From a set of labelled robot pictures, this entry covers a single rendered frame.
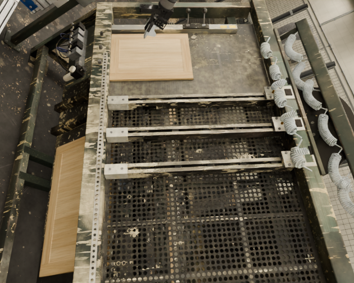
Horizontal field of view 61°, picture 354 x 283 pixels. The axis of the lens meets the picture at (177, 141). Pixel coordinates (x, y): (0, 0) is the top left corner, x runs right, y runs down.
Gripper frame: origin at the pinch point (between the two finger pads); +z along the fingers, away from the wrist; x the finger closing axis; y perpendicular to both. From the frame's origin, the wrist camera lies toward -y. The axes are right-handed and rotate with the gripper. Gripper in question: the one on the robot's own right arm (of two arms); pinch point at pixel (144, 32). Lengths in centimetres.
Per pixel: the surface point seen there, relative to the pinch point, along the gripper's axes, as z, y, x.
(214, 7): 0, 56, 79
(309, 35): -25, 137, 73
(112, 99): 41.8, 0.7, -17.5
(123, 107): 42.5, 8.8, -19.5
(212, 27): 5, 56, 57
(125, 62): 41.0, 4.4, 19.6
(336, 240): -9, 110, -100
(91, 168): 52, -1, -63
